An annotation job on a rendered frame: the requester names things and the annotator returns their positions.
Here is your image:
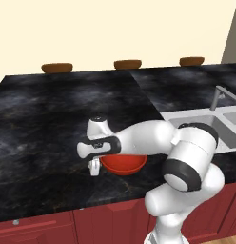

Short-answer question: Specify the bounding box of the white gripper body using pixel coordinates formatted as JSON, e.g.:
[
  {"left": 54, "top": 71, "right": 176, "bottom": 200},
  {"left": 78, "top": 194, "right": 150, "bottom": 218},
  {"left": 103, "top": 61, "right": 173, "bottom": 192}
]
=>
[{"left": 88, "top": 157, "right": 102, "bottom": 177}]

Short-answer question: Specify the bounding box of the red bowl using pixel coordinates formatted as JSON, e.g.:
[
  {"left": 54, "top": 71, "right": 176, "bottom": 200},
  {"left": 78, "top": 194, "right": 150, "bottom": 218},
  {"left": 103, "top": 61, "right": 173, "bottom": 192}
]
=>
[{"left": 99, "top": 153, "right": 148, "bottom": 177}]

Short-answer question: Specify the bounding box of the steel sink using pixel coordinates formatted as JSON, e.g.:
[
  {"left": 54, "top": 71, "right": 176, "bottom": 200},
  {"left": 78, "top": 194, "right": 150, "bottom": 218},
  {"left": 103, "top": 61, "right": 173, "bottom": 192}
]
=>
[{"left": 160, "top": 105, "right": 236, "bottom": 154}]

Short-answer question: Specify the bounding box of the red cupboard door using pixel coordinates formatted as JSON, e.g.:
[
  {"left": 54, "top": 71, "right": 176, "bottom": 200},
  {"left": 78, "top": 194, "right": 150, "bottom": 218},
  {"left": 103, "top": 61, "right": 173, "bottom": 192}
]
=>
[
  {"left": 218, "top": 187, "right": 236, "bottom": 238},
  {"left": 72, "top": 198, "right": 156, "bottom": 244},
  {"left": 181, "top": 183, "right": 236, "bottom": 244}
]

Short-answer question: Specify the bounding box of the red drawer front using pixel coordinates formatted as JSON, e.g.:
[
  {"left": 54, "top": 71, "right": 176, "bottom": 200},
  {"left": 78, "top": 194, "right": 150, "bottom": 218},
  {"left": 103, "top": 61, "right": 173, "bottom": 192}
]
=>
[{"left": 0, "top": 211, "right": 77, "bottom": 244}]

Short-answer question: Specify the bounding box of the brown stool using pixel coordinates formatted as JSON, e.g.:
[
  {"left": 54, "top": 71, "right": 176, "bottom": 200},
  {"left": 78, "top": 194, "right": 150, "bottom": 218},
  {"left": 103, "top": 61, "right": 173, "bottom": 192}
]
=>
[
  {"left": 179, "top": 56, "right": 206, "bottom": 68},
  {"left": 40, "top": 62, "right": 74, "bottom": 74},
  {"left": 113, "top": 59, "right": 143, "bottom": 71}
]

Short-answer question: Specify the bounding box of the grey tap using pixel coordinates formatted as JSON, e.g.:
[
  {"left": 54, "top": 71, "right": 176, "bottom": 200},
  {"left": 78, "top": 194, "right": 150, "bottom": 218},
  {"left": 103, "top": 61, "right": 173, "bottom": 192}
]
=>
[{"left": 208, "top": 84, "right": 236, "bottom": 112}]

